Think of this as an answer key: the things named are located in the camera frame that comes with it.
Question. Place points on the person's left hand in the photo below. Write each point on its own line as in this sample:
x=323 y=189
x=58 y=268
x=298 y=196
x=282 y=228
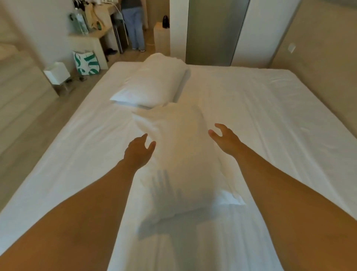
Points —
x=137 y=155

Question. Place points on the person's right hand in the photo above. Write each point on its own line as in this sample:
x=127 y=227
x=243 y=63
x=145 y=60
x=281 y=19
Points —
x=228 y=143

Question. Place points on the person's left thumb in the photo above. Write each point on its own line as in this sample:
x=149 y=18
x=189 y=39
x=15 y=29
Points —
x=152 y=146

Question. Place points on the person's right thumb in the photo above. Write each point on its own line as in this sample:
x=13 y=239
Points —
x=213 y=134

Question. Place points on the person's right forearm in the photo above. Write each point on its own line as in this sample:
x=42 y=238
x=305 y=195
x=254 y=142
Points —
x=292 y=212

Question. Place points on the person's left forearm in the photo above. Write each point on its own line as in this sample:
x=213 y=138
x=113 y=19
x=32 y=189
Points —
x=78 y=220

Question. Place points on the white pillow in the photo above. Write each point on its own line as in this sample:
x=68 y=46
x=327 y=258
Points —
x=152 y=81
x=181 y=156

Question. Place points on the bed with white sheet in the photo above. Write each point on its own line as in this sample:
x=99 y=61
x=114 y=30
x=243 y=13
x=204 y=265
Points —
x=279 y=117

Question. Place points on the grey wardrobe door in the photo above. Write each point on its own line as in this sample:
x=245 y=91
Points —
x=213 y=32

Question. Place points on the dark shoes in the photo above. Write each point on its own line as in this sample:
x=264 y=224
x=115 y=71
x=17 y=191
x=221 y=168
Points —
x=111 y=52

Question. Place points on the white and green shopping bag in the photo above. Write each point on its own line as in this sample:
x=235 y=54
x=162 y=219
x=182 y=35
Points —
x=86 y=63

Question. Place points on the white cube lamp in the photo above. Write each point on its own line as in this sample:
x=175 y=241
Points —
x=56 y=73

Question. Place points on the beige stepped desk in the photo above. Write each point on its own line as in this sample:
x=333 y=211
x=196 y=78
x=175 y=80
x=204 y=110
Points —
x=92 y=42

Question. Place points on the black kettle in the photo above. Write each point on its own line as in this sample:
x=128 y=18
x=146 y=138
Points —
x=166 y=21

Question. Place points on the clear plastic bottle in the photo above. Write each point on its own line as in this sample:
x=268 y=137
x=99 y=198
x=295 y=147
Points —
x=80 y=23

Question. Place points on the beige pedestal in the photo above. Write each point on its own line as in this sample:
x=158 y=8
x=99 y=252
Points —
x=162 y=39

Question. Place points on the white wall switch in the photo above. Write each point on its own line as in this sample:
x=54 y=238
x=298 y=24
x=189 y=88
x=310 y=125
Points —
x=291 y=48

